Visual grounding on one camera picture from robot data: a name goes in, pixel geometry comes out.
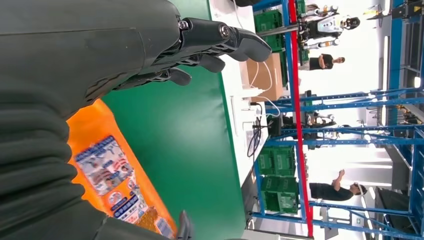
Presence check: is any orange detergent bottle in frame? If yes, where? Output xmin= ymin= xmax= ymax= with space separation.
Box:
xmin=66 ymin=98 xmax=178 ymax=239

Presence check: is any green table mat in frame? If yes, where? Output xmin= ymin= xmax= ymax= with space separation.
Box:
xmin=99 ymin=0 xmax=248 ymax=240

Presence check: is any white rectangular table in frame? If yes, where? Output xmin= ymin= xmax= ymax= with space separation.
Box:
xmin=208 ymin=0 xmax=271 ymax=188

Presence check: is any white charger plug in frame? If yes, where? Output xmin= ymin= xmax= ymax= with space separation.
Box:
xmin=243 ymin=86 xmax=264 ymax=100

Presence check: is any white power strip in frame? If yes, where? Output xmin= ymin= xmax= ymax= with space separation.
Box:
xmin=241 ymin=97 xmax=264 ymax=135

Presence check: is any green plastic crate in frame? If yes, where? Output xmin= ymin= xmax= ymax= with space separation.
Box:
xmin=257 ymin=145 xmax=297 ymax=177
xmin=254 ymin=9 xmax=283 ymax=34
xmin=260 ymin=176 xmax=301 ymax=215
xmin=263 ymin=33 xmax=286 ymax=53

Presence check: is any brown cardboard box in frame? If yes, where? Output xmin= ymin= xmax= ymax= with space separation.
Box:
xmin=245 ymin=52 xmax=285 ymax=103

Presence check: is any person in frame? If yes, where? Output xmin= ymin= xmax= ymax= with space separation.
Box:
xmin=308 ymin=169 xmax=369 ymax=203
xmin=308 ymin=52 xmax=346 ymax=71

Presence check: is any white humanoid robot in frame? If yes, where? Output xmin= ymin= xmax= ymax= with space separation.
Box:
xmin=298 ymin=3 xmax=362 ymax=51

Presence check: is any blue steel shelf rack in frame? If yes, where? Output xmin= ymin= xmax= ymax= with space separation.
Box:
xmin=251 ymin=0 xmax=424 ymax=240

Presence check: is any white charging cable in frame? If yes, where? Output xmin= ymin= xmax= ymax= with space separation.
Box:
xmin=248 ymin=61 xmax=282 ymax=117

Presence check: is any black power cable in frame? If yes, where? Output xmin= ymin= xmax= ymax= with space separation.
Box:
xmin=246 ymin=100 xmax=266 ymax=159

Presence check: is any red barrier rail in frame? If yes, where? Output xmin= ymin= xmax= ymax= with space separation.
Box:
xmin=287 ymin=0 xmax=314 ymax=239

